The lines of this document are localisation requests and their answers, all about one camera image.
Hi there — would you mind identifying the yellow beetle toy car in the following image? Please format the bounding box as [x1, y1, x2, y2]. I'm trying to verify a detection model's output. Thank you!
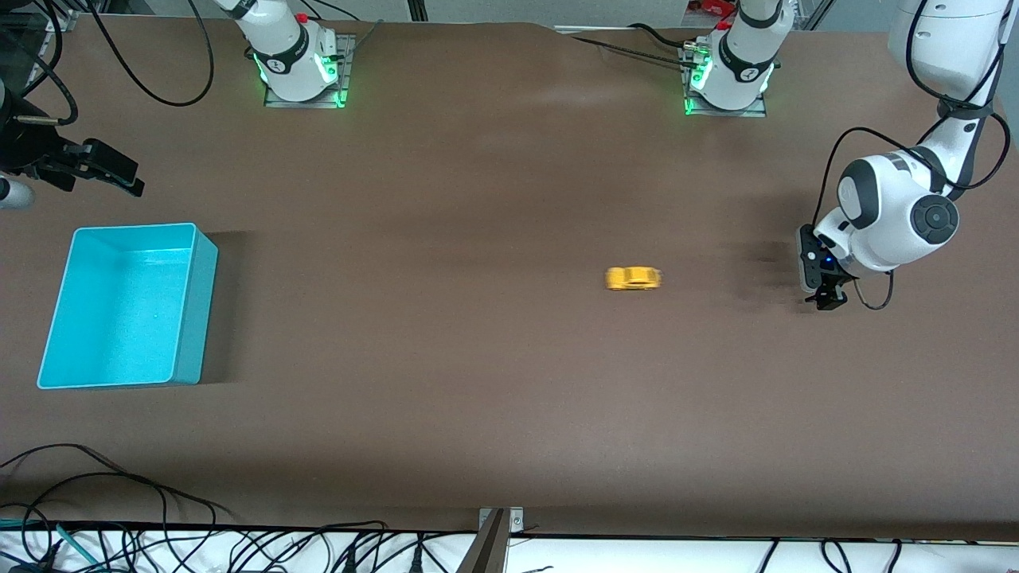
[605, 265, 663, 292]

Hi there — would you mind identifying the turquoise plastic bin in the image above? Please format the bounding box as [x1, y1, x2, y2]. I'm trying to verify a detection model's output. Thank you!
[37, 222, 219, 391]

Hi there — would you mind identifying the dark wedge bar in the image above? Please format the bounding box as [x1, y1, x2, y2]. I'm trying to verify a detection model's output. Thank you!
[455, 509, 510, 573]

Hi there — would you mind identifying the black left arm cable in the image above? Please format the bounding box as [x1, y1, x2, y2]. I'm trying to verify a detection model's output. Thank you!
[812, 0, 1013, 311]

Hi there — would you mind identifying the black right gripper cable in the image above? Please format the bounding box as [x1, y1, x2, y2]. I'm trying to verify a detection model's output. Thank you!
[0, 16, 80, 128]

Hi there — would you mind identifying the black looping cable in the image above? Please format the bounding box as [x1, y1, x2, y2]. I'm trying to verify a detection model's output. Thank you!
[80, 0, 216, 107]

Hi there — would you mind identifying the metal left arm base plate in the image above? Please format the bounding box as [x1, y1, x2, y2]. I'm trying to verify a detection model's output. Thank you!
[681, 44, 770, 119]

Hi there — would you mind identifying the black floor cable loop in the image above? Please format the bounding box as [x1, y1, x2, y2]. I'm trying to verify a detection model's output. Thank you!
[0, 443, 236, 530]

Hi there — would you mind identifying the curved black table cable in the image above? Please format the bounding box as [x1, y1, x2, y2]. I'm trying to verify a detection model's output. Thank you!
[629, 22, 701, 50]

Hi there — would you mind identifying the straight black table cable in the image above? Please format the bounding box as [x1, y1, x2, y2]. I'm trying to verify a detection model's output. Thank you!
[569, 35, 689, 68]

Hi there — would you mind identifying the teal cable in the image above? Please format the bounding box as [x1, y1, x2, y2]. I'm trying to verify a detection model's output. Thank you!
[54, 523, 98, 567]

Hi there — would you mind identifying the small metal bracket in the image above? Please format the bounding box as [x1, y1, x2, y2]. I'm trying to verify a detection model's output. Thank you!
[478, 507, 525, 534]

